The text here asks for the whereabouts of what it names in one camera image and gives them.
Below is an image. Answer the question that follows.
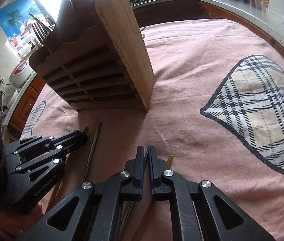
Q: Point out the light wooden chopstick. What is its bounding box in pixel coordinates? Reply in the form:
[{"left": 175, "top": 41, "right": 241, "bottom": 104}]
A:
[{"left": 131, "top": 200, "right": 155, "bottom": 241}]

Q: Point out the red white rice cooker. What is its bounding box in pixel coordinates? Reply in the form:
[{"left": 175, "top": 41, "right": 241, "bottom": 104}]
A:
[{"left": 9, "top": 59, "right": 33, "bottom": 88}]

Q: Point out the pink tablecloth with hearts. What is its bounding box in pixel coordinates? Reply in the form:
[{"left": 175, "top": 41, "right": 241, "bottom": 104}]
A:
[{"left": 32, "top": 19, "right": 284, "bottom": 240}]

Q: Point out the wooden utensil holder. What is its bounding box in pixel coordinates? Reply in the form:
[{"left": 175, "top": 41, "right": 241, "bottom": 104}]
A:
[{"left": 29, "top": 0, "right": 154, "bottom": 110}]

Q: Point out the yellow wooden chopstick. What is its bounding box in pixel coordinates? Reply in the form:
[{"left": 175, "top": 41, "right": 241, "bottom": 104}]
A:
[{"left": 166, "top": 155, "right": 173, "bottom": 169}]

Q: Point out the dark wooden chopstick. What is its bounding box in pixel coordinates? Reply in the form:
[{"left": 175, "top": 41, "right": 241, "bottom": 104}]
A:
[{"left": 82, "top": 121, "right": 102, "bottom": 182}]

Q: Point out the tropical beach poster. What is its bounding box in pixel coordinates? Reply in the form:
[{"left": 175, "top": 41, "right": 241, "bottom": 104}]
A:
[{"left": 0, "top": 0, "right": 47, "bottom": 56}]

